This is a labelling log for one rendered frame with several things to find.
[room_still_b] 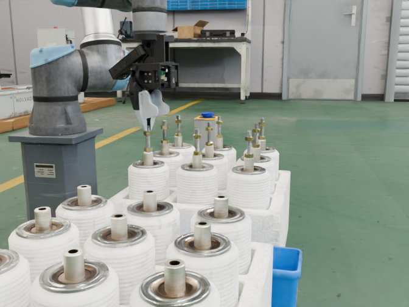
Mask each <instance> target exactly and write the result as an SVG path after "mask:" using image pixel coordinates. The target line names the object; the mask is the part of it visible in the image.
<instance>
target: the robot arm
mask: <svg viewBox="0 0 409 307"><path fill-rule="evenodd" d="M50 2H51V3H53V4H55V5H64V6H66V7H80V8H81V13H82V23H83V32H84V40H83V41H82V42H81V43H80V49H76V47H75V44H65V45H59V46H49V47H43V48H35V49H33V50H32V51H31V53H30V70H31V78H32V92H33V109H32V113H31V116H30V120H29V125H28V128H29V134H31V135H39V136H60V135H73V134H78V133H83V132H85V131H86V121H85V119H84V116H83V113H82V111H81V108H80V105H79V98H78V93H79V92H98V91H107V92H111V91H119V90H123V89H124V88H125V87H126V86H127V84H128V82H129V80H130V84H129V95H130V100H131V104H132V106H133V109H134V110H135V113H136V116H137V118H138V120H139V122H140V124H141V126H142V128H143V129H144V130H145V131H147V126H148V125H149V126H150V130H151V129H152V127H153V125H154V122H155V118H156V117H158V116H162V115H166V114H168V113H169V110H170V109H169V106H168V105H167V104H166V103H164V102H163V101H162V97H161V92H160V88H175V87H179V63H174V62H170V43H169V42H174V35H167V34H164V33H166V32H167V0H50ZM112 9H116V10H118V11H121V12H132V22H133V32H134V33H136V34H134V40H135V41H142V44H139V45H138V46H136V47H135V48H134V49H133V50H132V51H131V52H128V51H126V50H125V49H122V43H121V41H120V40H118V39H117V38H116V37H115V33H114V23H113V13H112ZM175 70H176V71H177V82H176V81H175ZM144 88H146V90H144V91H142V90H143V89H144ZM147 90H148V91H147Z"/></svg>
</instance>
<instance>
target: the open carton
mask: <svg viewBox="0 0 409 307"><path fill-rule="evenodd" d="M208 23H209V21H203V20H199V21H198V22H197V23H196V24H194V25H193V26H177V27H176V28H174V29H173V30H171V31H175V32H178V38H200V35H201V33H200V31H201V30H204V26H206V25H207V24H208Z"/></svg>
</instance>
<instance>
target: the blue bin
mask: <svg viewBox="0 0 409 307"><path fill-rule="evenodd" d="M301 267H302V251H301V250H300V249H296V248H290V247H278V246H273V273H272V291H271V307H296V302H297V301H296V300H297V295H298V279H300V277H301Z"/></svg>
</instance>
